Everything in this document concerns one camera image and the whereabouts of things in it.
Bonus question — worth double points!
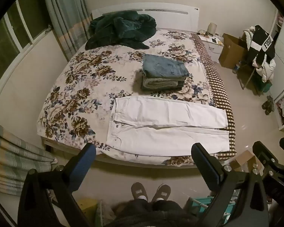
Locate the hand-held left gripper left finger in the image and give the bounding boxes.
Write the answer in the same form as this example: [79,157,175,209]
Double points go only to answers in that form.
[17,142,97,227]

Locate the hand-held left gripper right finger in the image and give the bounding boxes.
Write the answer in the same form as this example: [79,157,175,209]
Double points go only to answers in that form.
[191,142,269,227]

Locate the white pants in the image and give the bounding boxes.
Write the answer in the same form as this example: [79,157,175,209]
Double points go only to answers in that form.
[106,96,230,157]

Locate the small cardboard box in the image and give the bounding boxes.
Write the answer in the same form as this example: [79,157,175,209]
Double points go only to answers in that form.
[229,150,259,172]

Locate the teal rack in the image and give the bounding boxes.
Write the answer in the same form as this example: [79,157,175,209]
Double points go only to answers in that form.
[184,194,236,227]

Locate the dark fuzzy floor slipper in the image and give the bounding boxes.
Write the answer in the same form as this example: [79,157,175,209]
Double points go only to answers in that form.
[267,96,275,114]
[261,99,270,115]

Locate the yellow box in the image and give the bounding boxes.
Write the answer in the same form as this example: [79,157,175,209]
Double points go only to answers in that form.
[76,198,99,221]

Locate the grey slipper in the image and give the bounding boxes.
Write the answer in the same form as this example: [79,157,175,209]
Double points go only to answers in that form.
[151,184,171,202]
[131,182,149,201]

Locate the green striped curtain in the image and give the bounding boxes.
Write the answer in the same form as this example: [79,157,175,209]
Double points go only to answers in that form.
[41,0,93,61]
[0,119,59,190]

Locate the person's dark fleece clothing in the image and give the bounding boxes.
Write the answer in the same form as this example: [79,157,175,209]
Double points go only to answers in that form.
[110,199,199,227]

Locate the chair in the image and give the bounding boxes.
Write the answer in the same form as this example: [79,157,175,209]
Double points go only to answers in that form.
[236,37,273,96]

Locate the brown plaid bed sheet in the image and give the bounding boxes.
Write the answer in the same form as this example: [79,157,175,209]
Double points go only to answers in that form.
[192,33,237,160]

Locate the floral fleece blanket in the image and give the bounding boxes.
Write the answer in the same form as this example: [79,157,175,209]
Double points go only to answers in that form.
[37,28,217,166]

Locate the large cardboard box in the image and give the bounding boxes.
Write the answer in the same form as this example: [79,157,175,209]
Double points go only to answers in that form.
[218,33,248,70]

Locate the black and white jacket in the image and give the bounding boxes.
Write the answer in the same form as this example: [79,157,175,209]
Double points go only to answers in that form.
[246,25,276,69]

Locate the white nightstand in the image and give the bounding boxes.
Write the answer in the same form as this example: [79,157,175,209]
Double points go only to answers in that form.
[201,34,224,63]

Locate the dark green duvet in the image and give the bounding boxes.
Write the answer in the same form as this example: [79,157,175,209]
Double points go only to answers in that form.
[85,11,157,51]

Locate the window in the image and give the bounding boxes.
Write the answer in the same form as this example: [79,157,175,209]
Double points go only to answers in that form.
[0,0,53,81]

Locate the white bed headboard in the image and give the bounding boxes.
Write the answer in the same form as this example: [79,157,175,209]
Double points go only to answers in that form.
[92,2,200,32]

